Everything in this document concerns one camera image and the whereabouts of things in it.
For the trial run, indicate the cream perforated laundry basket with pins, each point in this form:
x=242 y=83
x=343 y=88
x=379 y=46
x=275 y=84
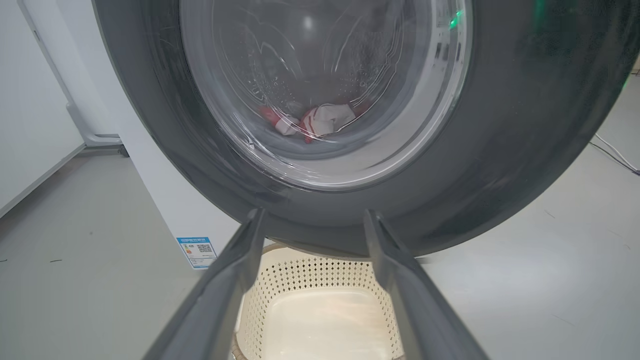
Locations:
x=320 y=320

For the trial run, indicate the blue energy label sticker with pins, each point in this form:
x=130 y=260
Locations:
x=196 y=252

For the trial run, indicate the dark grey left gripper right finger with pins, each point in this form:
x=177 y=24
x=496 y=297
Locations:
x=420 y=310

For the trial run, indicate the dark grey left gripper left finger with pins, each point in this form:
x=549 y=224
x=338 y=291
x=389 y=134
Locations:
x=215 y=300

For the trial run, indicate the red and white garment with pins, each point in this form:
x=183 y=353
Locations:
x=327 y=119

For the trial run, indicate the dark round washing machine door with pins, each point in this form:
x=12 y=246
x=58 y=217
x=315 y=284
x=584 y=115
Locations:
x=525 y=125

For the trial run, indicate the white washing machine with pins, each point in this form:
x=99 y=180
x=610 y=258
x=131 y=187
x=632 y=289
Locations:
x=150 y=165

